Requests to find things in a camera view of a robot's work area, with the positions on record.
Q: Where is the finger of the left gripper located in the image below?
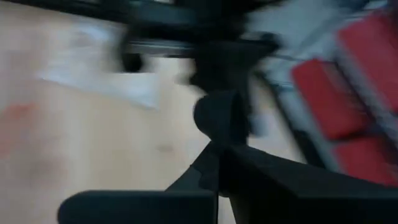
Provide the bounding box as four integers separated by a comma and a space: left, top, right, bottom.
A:
189, 57, 220, 93
219, 57, 249, 93

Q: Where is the clear plastic zip bag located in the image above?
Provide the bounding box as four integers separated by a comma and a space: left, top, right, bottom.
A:
37, 18, 162, 111

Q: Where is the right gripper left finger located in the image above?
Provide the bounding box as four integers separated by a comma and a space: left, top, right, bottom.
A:
57, 141, 220, 224

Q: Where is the red plastic storage bin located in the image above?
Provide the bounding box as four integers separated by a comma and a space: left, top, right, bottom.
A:
331, 135, 398, 188
290, 58, 373, 141
337, 11, 398, 114

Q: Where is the chrome wire shelf rack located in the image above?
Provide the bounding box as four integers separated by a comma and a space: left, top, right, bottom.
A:
264, 0, 398, 187

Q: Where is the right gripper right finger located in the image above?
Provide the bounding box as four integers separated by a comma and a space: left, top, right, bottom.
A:
217, 142, 398, 224

